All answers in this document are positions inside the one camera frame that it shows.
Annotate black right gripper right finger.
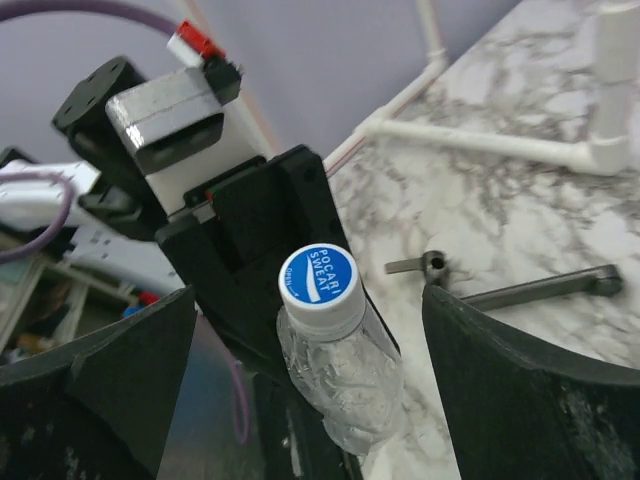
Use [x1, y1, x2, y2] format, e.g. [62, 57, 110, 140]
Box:
[422, 286, 639, 479]

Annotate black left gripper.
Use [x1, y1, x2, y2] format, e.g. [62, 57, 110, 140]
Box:
[155, 145, 362, 479]

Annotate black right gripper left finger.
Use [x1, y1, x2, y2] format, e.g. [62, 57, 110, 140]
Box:
[1, 288, 196, 479]

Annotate blue white cap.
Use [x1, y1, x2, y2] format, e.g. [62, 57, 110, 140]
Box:
[278, 243, 366, 338]

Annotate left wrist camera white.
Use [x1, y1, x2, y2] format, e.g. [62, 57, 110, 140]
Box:
[105, 21, 276, 217]

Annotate grey metal crank handle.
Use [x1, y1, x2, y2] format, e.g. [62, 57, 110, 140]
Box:
[384, 250, 625, 311]

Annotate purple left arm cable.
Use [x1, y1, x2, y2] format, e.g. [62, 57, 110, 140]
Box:
[0, 0, 251, 446]

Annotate white pvc pipe frame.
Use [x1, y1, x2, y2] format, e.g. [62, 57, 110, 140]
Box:
[179, 0, 640, 177]

